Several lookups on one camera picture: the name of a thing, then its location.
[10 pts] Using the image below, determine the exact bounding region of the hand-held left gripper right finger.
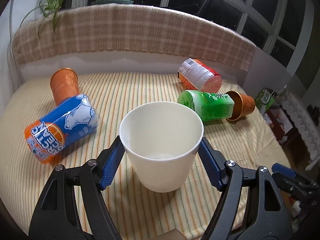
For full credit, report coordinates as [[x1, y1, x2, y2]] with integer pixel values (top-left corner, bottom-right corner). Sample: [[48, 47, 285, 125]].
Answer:
[[199, 137, 293, 240]]

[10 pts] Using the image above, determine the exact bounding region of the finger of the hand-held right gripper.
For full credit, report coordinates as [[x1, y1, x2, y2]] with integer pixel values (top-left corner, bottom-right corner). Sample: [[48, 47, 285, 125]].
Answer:
[[271, 163, 320, 205]]

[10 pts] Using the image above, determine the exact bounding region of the white paper cup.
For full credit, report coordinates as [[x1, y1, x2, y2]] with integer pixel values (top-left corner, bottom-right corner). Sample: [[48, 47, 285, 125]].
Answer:
[[119, 101, 204, 193]]

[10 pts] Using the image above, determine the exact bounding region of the green potted plant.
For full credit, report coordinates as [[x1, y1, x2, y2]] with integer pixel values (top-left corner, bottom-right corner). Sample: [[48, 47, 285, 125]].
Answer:
[[19, 0, 88, 38]]

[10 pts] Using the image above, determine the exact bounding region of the blue and orange drink can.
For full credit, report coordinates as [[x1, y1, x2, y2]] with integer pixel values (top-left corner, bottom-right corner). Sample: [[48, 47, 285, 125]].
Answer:
[[24, 94, 98, 165]]

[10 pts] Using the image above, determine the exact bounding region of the green tissue box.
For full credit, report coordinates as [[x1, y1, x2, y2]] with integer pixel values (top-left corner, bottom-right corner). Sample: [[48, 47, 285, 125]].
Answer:
[[255, 88, 276, 113]]

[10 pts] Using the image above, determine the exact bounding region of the checkered beige blanket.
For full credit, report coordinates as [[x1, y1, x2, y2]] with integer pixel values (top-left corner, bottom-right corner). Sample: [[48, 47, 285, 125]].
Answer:
[[11, 3, 256, 72]]

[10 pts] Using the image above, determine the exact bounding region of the white lace cloth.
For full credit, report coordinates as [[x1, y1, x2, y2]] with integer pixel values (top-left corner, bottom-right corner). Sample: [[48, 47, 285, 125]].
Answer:
[[281, 90, 320, 167]]

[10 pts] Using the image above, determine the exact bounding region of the orange paper cup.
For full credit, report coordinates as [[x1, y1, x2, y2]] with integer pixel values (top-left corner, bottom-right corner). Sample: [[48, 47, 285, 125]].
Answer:
[[226, 91, 256, 122], [50, 67, 80, 106]]

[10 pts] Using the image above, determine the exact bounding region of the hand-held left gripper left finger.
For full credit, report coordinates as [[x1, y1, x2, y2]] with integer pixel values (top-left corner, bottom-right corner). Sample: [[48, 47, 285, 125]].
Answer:
[[29, 135, 125, 240]]

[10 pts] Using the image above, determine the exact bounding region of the green drink bottle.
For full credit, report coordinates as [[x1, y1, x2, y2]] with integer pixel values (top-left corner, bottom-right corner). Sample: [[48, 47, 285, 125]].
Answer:
[[177, 90, 235, 123]]

